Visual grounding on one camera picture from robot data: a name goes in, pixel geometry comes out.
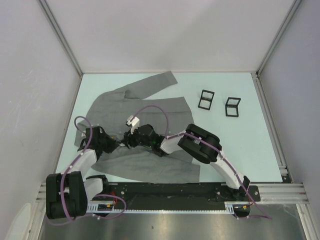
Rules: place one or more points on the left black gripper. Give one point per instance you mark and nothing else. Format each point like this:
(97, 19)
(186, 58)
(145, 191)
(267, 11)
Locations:
(113, 144)

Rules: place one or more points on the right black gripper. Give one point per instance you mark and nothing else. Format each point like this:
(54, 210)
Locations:
(130, 138)

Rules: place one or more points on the grey button-up shirt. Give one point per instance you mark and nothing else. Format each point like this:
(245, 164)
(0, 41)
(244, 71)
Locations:
(111, 109)

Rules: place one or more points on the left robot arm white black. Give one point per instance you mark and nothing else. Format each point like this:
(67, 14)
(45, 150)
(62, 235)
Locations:
(68, 192)

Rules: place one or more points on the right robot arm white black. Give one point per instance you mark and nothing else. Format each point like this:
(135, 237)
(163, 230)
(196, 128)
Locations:
(202, 145)

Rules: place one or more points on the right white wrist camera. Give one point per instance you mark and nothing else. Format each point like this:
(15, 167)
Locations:
(133, 122)

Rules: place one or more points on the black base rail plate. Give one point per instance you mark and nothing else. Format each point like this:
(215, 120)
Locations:
(175, 196)

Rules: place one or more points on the white slotted cable duct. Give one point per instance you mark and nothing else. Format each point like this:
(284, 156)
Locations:
(105, 208)

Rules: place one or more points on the black frame stand left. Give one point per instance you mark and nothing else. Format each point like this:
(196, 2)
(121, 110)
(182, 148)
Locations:
(206, 100)

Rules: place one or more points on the black frame stand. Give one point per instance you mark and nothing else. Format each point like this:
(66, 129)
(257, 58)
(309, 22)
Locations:
(232, 103)
(206, 100)

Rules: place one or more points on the black frame stand right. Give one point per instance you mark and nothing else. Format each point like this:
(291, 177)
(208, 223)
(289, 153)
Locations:
(232, 103)

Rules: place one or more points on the aluminium frame post right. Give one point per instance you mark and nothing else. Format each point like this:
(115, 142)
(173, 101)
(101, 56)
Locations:
(294, 8)

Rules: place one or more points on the aluminium frame post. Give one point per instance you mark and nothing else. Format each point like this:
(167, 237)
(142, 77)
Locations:
(46, 9)
(294, 8)

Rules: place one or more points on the aluminium frame post left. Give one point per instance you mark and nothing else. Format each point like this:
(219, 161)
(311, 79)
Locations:
(46, 9)

